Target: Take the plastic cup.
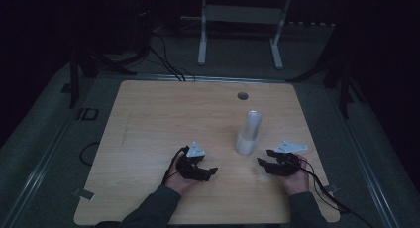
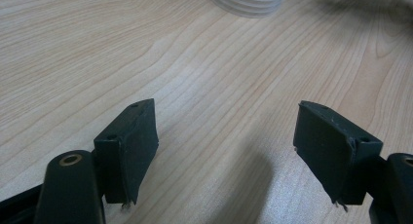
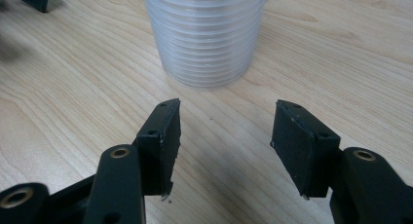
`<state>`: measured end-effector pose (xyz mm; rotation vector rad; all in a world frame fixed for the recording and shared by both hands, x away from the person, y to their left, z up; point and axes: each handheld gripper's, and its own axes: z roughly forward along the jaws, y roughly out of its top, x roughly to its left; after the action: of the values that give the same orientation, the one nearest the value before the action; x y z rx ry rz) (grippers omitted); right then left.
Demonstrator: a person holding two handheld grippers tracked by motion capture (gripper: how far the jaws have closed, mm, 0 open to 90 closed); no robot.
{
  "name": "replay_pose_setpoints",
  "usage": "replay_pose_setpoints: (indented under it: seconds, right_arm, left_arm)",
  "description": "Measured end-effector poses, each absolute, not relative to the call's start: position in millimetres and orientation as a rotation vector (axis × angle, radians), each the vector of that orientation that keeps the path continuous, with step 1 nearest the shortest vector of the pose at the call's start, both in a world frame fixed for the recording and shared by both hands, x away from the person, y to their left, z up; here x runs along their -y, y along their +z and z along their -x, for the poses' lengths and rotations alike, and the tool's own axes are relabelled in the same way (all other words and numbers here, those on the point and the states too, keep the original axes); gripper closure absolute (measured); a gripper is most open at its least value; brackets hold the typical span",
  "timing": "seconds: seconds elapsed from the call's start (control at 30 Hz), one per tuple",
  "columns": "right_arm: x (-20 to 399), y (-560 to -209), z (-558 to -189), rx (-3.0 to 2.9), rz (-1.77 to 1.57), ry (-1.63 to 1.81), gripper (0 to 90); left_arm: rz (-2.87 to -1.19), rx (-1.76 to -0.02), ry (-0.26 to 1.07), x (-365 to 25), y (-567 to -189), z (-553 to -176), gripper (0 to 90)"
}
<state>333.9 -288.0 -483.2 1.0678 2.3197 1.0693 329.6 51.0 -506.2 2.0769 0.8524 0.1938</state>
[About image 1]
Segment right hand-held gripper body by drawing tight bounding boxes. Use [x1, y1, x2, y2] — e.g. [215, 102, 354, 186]
[264, 141, 309, 177]

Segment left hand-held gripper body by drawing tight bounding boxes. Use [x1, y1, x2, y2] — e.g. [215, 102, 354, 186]
[175, 141, 206, 182]

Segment clear plastic container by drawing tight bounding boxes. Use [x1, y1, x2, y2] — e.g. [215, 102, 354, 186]
[234, 109, 263, 156]

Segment person's right hand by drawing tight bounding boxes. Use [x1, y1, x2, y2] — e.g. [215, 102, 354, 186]
[279, 154, 310, 197]

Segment person's left hand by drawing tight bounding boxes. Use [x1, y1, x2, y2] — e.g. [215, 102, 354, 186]
[164, 154, 200, 196]

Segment black tripod stand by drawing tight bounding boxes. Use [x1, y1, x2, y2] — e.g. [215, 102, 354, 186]
[286, 21, 368, 121]
[66, 44, 137, 109]

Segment white metal stand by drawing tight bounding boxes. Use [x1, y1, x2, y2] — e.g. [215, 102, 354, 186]
[196, 0, 294, 70]

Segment dark equipment with red light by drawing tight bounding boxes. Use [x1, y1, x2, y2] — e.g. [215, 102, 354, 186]
[107, 0, 154, 58]

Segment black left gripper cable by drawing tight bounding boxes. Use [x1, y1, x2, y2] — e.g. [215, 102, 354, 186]
[160, 145, 188, 186]

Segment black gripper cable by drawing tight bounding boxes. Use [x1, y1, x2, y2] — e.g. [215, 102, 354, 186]
[160, 145, 188, 186]
[297, 161, 376, 228]

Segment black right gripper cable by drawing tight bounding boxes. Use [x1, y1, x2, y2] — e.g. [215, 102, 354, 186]
[297, 161, 376, 228]

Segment black floor cables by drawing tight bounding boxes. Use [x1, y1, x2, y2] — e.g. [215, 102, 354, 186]
[148, 32, 196, 82]

